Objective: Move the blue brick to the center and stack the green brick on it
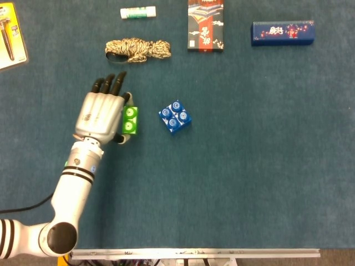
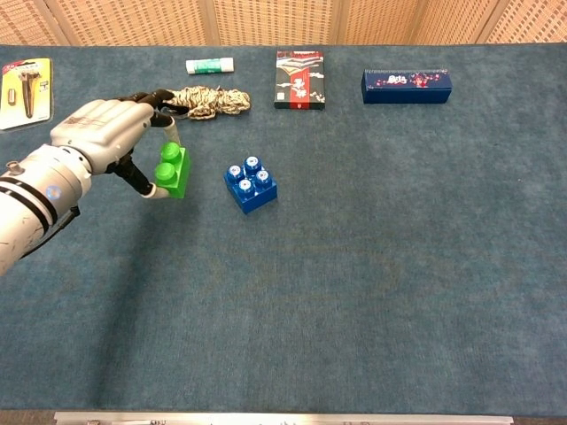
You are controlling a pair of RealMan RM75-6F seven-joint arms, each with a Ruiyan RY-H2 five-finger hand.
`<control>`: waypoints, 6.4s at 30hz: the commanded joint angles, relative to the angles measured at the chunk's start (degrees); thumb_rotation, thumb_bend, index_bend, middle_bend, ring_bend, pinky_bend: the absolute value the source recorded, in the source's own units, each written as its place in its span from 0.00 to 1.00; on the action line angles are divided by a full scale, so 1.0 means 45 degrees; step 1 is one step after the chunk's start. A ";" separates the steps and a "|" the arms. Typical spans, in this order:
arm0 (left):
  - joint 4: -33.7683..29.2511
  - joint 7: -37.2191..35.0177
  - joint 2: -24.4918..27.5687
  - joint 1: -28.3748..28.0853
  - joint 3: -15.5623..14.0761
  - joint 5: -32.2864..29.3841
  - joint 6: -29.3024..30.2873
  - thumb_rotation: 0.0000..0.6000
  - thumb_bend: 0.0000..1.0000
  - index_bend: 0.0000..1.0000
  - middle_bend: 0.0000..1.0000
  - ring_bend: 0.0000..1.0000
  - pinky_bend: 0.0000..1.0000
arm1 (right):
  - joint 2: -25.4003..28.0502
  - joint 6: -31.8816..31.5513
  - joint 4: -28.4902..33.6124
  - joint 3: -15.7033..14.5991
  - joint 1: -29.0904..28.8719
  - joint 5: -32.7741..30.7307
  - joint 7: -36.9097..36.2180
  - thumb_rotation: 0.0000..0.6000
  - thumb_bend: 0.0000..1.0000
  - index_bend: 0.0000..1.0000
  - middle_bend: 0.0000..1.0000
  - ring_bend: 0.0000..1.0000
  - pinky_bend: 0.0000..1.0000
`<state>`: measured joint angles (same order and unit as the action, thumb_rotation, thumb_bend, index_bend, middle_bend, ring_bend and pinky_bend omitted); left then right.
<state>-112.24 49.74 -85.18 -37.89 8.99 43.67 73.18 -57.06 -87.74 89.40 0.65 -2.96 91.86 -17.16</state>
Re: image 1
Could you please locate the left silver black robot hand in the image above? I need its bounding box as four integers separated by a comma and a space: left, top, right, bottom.
73, 71, 134, 145

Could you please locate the green toy brick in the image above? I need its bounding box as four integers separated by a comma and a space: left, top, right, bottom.
121, 105, 139, 136

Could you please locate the blue toy brick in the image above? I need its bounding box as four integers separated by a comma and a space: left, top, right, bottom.
158, 99, 192, 136

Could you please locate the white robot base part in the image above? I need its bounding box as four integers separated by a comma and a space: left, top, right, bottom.
160, 258, 237, 266

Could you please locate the white green glue stick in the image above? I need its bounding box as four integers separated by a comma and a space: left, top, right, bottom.
120, 6, 157, 20

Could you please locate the yellow razor blister pack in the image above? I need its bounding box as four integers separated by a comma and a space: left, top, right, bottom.
0, 2, 29, 73

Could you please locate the dark patterned box red stripe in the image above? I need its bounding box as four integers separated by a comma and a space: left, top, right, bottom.
187, 0, 225, 53

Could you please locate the long blue printed box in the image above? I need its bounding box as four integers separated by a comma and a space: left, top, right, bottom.
251, 20, 316, 47

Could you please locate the camouflage rope bundle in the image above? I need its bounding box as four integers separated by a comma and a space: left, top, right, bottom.
104, 37, 173, 64

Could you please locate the aluminium profile rail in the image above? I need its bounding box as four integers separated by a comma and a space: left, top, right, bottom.
69, 248, 321, 260

